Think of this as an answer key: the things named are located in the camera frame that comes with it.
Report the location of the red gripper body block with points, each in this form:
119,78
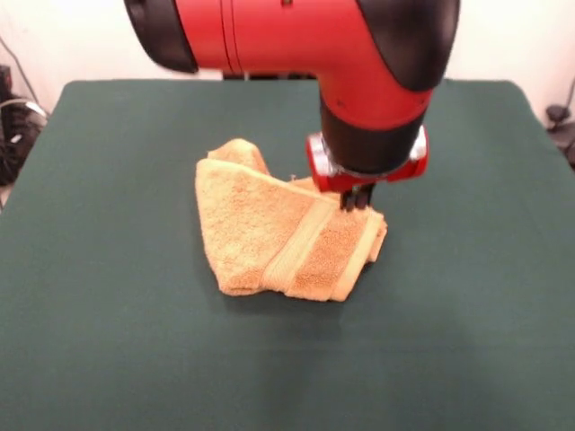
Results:
341,182

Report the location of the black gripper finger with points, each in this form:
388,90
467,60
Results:
347,201
365,197

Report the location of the orange terry towel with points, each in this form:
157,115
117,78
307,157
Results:
251,224

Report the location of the dark green tablecloth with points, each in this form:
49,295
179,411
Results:
135,292

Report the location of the black equipment pile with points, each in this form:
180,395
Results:
13,148

